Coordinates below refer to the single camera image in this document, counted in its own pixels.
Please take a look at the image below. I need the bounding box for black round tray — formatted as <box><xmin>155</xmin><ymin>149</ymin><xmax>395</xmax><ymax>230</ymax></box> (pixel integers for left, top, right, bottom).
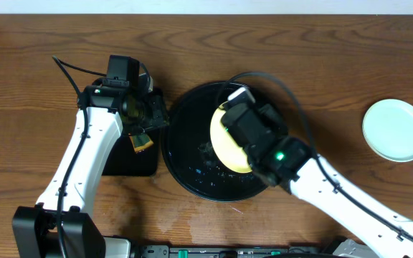
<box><xmin>161</xmin><ymin>81</ymin><xmax>267</xmax><ymax>202</ymax></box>

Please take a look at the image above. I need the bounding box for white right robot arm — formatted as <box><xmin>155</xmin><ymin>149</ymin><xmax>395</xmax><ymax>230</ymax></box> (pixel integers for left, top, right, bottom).
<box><xmin>245</xmin><ymin>137</ymin><xmax>413</xmax><ymax>257</ymax></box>

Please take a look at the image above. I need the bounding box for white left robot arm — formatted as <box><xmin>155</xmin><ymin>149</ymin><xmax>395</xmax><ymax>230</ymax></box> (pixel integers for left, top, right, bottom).
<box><xmin>12</xmin><ymin>85</ymin><xmax>168</xmax><ymax>257</ymax></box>

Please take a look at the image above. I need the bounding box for mint plate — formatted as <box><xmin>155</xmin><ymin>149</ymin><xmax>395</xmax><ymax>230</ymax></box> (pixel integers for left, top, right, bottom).
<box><xmin>361</xmin><ymin>99</ymin><xmax>413</xmax><ymax>163</ymax></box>
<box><xmin>363</xmin><ymin>130</ymin><xmax>413</xmax><ymax>163</ymax></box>

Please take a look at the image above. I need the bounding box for yellow plate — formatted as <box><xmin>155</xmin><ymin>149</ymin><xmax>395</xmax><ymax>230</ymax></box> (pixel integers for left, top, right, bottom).
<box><xmin>209</xmin><ymin>102</ymin><xmax>252</xmax><ymax>173</ymax></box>

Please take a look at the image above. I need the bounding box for yellow green sponge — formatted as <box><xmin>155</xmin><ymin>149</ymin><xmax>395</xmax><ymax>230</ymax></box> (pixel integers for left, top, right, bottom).
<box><xmin>129</xmin><ymin>134</ymin><xmax>153</xmax><ymax>153</ymax></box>

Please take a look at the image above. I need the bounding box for black rectangular tray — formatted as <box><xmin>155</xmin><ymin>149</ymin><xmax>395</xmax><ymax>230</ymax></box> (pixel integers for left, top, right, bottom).
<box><xmin>103</xmin><ymin>128</ymin><xmax>164</xmax><ymax>176</ymax></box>

